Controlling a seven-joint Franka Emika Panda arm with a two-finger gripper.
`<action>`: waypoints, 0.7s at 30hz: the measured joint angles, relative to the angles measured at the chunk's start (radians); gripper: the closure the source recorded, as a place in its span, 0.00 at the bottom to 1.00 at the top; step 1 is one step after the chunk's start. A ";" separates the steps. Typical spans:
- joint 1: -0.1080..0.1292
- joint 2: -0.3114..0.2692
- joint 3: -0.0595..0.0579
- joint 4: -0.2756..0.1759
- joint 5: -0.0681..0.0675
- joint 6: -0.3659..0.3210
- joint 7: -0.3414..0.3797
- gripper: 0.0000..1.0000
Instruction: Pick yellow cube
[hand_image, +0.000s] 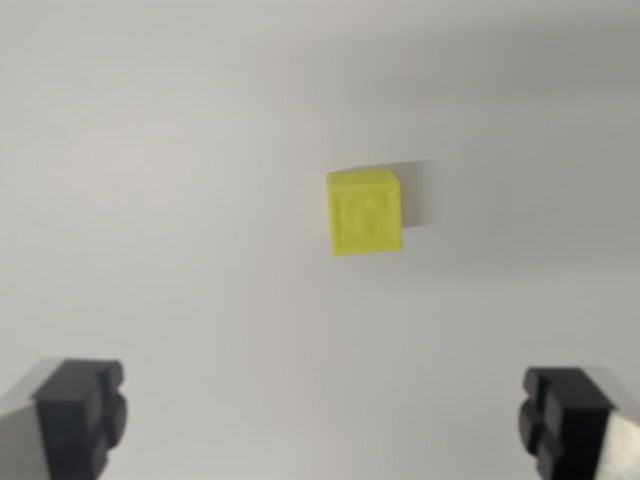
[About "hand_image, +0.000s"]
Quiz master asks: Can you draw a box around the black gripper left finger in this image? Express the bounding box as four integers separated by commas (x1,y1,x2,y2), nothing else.
0,356,129,480

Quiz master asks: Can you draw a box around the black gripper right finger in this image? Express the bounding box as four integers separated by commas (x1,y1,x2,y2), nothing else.
516,365,640,480

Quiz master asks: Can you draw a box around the yellow embossed cube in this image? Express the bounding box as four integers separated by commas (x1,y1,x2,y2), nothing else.
326,169,404,259

